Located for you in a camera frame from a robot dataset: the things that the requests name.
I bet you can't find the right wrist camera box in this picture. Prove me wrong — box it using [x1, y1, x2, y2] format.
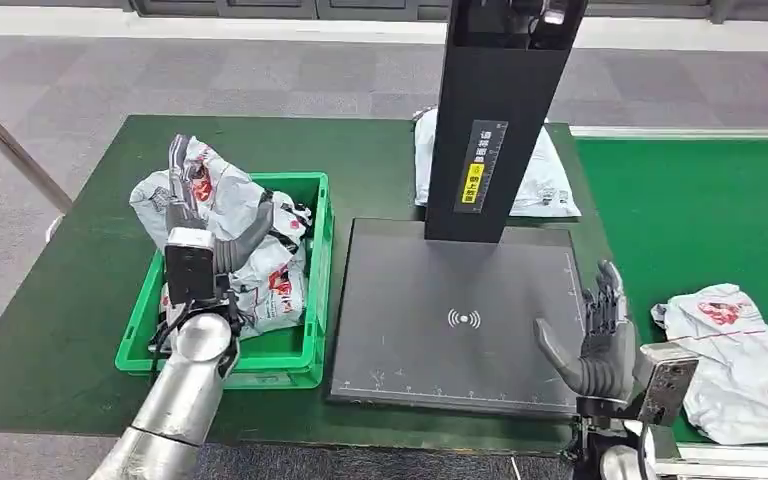
[636, 342, 701, 427]

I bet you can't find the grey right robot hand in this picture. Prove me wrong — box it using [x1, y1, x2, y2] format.
[532, 260, 644, 402]

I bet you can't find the grey metal rail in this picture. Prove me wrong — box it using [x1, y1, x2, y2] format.
[0, 84, 74, 215]

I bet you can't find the grey parcel with red print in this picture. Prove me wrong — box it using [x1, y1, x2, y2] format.
[650, 283, 768, 446]

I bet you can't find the dark floor mat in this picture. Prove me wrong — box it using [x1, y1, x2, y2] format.
[191, 442, 574, 480]

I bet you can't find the black scanner column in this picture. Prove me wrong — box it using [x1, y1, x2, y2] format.
[423, 0, 589, 244]

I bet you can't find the green plastic crate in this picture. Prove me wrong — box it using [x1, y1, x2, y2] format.
[114, 172, 336, 391]

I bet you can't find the black and yellow column label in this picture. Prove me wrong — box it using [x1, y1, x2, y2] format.
[453, 119, 510, 215]

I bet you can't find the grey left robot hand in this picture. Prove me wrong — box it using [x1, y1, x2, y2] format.
[165, 134, 277, 276]

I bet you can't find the black scanner base plate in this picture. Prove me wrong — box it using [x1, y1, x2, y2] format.
[326, 217, 591, 419]

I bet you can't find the white plastic mailer parcel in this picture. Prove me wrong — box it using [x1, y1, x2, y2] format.
[413, 107, 583, 219]

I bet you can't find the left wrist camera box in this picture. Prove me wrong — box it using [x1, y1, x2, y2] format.
[163, 227, 218, 307]

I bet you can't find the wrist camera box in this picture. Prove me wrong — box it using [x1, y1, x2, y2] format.
[636, 342, 701, 427]
[163, 227, 218, 307]

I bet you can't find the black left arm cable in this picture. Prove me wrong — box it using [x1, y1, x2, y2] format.
[148, 301, 194, 386]

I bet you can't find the grey parcel with black print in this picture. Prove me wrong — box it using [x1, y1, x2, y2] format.
[128, 135, 314, 342]

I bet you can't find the green conveyor belt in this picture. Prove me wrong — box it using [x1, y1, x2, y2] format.
[568, 125, 768, 480]

